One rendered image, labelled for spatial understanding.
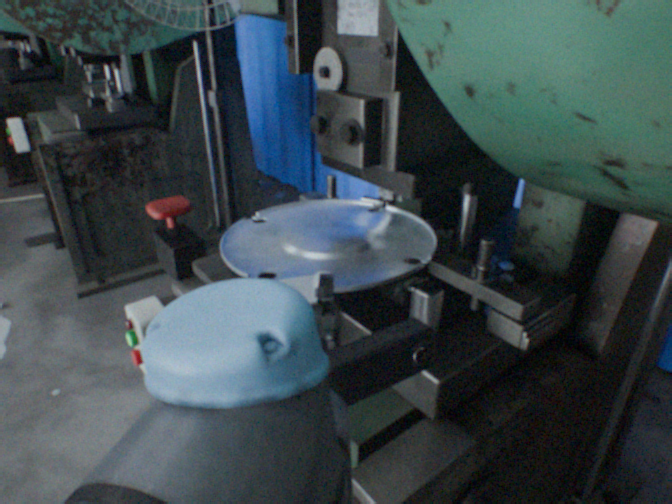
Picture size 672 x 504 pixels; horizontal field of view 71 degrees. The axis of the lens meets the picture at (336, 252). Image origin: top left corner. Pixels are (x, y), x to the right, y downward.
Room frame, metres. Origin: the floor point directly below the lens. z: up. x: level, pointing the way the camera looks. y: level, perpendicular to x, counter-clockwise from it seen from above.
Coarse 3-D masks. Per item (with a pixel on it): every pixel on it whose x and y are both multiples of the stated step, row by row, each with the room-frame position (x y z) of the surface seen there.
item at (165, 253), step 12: (168, 228) 0.77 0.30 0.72; (180, 228) 0.78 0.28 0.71; (156, 240) 0.77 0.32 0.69; (168, 240) 0.74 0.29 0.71; (180, 240) 0.74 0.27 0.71; (192, 240) 0.74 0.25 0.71; (204, 240) 0.75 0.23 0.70; (168, 252) 0.72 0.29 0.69; (180, 252) 0.72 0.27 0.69; (192, 252) 0.73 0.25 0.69; (204, 252) 0.74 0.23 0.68; (168, 264) 0.74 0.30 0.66; (180, 264) 0.71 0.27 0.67; (192, 264) 0.73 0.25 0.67; (180, 276) 0.71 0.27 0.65; (192, 276) 0.73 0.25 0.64
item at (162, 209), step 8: (160, 200) 0.79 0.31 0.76; (168, 200) 0.79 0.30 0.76; (176, 200) 0.79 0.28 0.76; (184, 200) 0.79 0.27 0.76; (152, 208) 0.76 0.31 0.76; (160, 208) 0.76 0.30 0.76; (168, 208) 0.76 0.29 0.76; (176, 208) 0.76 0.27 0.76; (184, 208) 0.76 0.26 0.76; (192, 208) 0.78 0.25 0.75; (160, 216) 0.74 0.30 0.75; (168, 216) 0.75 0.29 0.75; (168, 224) 0.77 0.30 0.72; (176, 224) 0.78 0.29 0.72
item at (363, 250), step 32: (256, 224) 0.64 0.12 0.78; (288, 224) 0.64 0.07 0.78; (320, 224) 0.62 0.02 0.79; (352, 224) 0.62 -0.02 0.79; (384, 224) 0.63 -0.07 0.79; (416, 224) 0.63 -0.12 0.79; (224, 256) 0.52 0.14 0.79; (256, 256) 0.53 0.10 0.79; (288, 256) 0.53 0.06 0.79; (320, 256) 0.52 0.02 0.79; (352, 256) 0.53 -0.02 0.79; (384, 256) 0.53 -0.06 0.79; (416, 256) 0.52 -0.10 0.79; (352, 288) 0.44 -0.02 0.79
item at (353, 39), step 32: (352, 0) 0.61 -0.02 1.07; (352, 32) 0.61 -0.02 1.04; (320, 64) 0.65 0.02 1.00; (352, 64) 0.62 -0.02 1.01; (320, 96) 0.62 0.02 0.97; (352, 96) 0.58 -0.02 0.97; (384, 96) 0.57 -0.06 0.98; (416, 96) 0.57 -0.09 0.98; (320, 128) 0.60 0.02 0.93; (352, 128) 0.56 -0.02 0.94; (384, 128) 0.57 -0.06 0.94; (416, 128) 0.57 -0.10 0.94; (448, 128) 0.61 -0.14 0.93; (352, 160) 0.57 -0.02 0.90; (384, 160) 0.57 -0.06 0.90; (416, 160) 0.57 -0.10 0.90
